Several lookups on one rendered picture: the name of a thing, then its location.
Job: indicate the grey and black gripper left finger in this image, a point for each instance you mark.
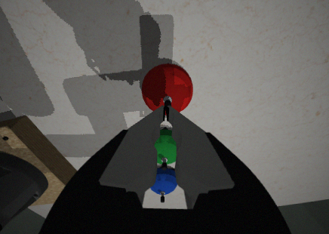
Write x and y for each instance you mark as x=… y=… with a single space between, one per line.
x=128 y=162

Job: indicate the green bell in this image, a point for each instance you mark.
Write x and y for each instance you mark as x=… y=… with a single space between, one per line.
x=166 y=148

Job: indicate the blue dome bell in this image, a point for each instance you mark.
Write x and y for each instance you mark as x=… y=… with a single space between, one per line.
x=165 y=182

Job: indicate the red bell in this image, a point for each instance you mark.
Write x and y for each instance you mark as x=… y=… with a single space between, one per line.
x=167 y=85

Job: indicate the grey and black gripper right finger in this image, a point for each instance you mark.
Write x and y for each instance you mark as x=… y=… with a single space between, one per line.
x=205 y=165

